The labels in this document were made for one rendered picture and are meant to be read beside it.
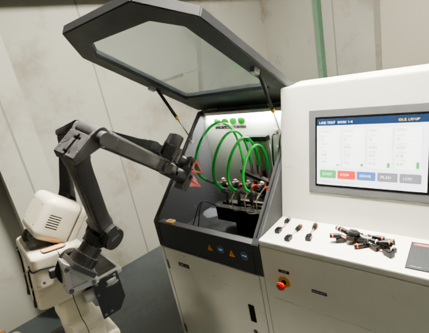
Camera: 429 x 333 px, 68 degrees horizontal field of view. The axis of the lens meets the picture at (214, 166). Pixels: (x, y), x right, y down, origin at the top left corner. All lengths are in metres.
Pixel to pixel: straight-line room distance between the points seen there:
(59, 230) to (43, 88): 1.91
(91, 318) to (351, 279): 0.97
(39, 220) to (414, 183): 1.30
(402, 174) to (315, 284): 0.52
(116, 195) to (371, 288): 2.47
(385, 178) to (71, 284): 1.15
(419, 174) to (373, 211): 0.21
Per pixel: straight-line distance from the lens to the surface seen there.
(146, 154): 1.12
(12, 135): 2.68
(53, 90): 3.00
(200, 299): 1.94
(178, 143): 1.49
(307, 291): 1.42
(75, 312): 1.41
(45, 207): 1.22
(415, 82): 1.34
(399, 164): 1.34
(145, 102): 3.30
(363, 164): 1.37
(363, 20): 3.88
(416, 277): 1.21
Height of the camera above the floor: 1.70
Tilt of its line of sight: 17 degrees down
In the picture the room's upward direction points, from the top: 12 degrees counter-clockwise
